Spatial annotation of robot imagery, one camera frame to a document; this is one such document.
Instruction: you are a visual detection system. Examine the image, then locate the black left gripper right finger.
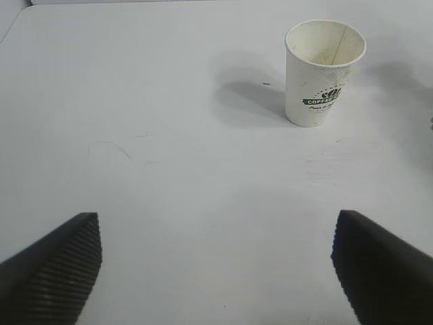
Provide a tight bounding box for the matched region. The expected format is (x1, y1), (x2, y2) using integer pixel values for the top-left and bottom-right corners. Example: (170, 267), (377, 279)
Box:
(330, 209), (433, 325)

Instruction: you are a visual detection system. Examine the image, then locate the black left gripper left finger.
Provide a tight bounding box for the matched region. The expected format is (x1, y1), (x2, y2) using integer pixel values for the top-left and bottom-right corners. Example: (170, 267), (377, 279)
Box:
(0, 212), (104, 325)

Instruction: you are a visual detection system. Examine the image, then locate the white paper coffee cup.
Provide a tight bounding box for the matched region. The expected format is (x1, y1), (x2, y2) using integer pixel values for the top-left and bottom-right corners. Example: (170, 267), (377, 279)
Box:
(284, 20), (367, 128)

